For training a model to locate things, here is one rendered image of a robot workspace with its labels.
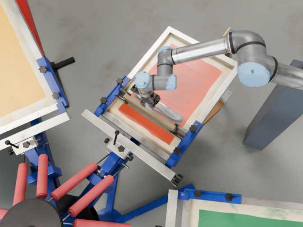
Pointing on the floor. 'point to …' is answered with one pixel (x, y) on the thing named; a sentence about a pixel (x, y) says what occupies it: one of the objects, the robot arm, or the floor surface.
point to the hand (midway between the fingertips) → (148, 102)
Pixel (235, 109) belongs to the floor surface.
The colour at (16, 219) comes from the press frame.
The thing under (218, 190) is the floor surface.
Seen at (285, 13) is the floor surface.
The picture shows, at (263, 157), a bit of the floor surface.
